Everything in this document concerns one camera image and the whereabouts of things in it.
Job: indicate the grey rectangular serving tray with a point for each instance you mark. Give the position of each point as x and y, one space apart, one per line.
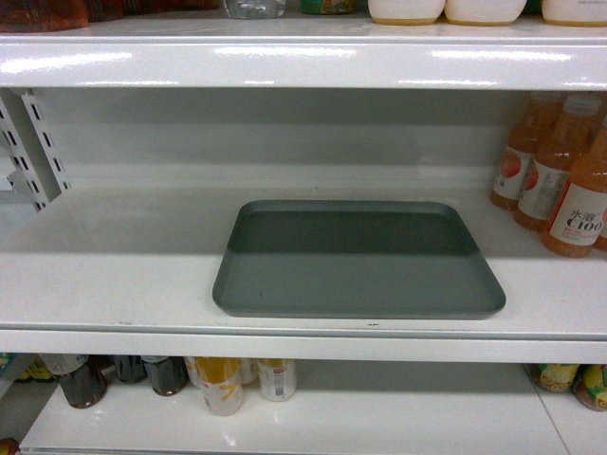
338 259

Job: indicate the white labelled drink bottle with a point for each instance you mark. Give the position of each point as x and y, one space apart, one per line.
277 378

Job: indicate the yellow white drink bottle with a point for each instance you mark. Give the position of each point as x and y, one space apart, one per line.
221 384

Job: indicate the white upper shelf board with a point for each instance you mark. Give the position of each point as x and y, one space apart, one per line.
206 49

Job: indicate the white shelf board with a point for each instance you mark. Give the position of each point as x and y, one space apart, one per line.
130 271
206 49

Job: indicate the dark tea bottle right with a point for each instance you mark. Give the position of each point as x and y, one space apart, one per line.
168 374

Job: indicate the dark tea bottle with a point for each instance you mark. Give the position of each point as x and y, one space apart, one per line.
168 374
79 377

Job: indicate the white middle shelf board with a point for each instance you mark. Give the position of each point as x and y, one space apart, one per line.
130 271

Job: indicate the white jar left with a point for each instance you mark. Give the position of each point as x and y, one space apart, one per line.
405 12

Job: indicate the white jar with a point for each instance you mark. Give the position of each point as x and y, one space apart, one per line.
405 12
574 13
496 13

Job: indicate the orange juice bottle back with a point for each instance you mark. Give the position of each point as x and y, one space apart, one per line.
540 116

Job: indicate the dark tea bottle left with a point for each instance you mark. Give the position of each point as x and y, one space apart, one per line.
79 377

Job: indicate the orange juice bottle front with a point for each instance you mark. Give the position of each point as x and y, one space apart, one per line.
580 214

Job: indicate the white jar middle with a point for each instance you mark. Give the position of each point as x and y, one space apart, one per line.
496 13

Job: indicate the white slotted shelf upright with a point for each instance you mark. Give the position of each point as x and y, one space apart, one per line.
38 171

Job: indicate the yellow green bottle lower right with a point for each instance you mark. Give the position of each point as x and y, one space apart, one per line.
590 387

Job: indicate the white jar right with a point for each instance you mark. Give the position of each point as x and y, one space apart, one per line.
574 13

